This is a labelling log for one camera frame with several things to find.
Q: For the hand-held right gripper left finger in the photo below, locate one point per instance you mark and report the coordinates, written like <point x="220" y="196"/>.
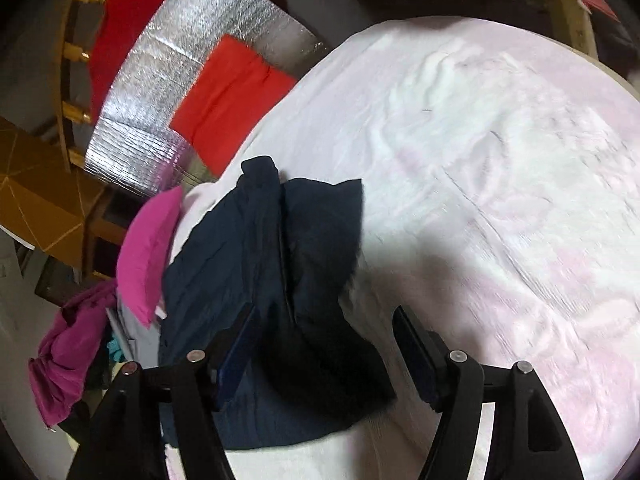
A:
<point x="235" y="355"/>

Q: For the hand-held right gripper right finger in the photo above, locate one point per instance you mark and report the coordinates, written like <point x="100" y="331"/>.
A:
<point x="415" y="350"/>

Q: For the navy blue jacket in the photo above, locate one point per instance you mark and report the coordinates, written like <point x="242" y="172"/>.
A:
<point x="240" y="260"/>

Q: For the grey garment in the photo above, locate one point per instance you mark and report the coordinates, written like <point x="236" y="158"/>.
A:
<point x="136" y="336"/>

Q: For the teal garment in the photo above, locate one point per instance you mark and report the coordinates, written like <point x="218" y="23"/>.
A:
<point x="115" y="351"/>

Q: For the magenta pillow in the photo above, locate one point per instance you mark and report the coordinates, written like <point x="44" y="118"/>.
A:
<point x="150" y="255"/>

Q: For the magenta garment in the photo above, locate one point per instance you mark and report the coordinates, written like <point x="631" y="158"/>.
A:
<point x="70" y="350"/>

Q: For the white pink blanket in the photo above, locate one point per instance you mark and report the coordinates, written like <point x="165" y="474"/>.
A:
<point x="500" y="185"/>

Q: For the red pillow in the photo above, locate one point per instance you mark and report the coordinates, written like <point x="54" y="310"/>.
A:
<point x="230" y="100"/>

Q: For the silver foil mat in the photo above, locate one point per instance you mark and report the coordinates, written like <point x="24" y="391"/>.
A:
<point x="150" y="90"/>

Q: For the red hanging cloth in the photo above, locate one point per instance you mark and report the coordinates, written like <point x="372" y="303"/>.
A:
<point x="130" y="15"/>

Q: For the red paper card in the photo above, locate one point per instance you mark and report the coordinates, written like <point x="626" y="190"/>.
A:
<point x="597" y="2"/>

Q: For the wooden headboard rail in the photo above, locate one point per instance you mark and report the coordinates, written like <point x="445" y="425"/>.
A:
<point x="67" y="85"/>

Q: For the cream wooden bed frame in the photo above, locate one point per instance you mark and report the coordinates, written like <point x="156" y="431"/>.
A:
<point x="570" y="15"/>

